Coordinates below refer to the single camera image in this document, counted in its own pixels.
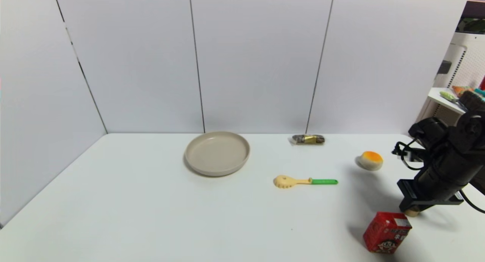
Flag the clear wrapped snack packet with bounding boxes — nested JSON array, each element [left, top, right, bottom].
[[292, 134, 325, 145]]

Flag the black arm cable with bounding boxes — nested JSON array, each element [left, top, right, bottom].
[[392, 140, 427, 171]]

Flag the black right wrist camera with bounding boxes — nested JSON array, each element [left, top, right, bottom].
[[408, 117, 448, 152]]

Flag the yellow pasta spoon green handle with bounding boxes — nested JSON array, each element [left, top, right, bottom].
[[273, 175, 338, 189]]

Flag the beige round plate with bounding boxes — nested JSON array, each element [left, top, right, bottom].
[[185, 131, 251, 177]]

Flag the white bun with orange top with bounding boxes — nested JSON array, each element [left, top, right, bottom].
[[358, 151, 383, 171]]

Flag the white side table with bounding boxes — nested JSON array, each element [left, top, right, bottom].
[[417, 87, 470, 127]]

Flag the red milk carton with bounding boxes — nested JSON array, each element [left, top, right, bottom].
[[363, 212, 413, 254]]

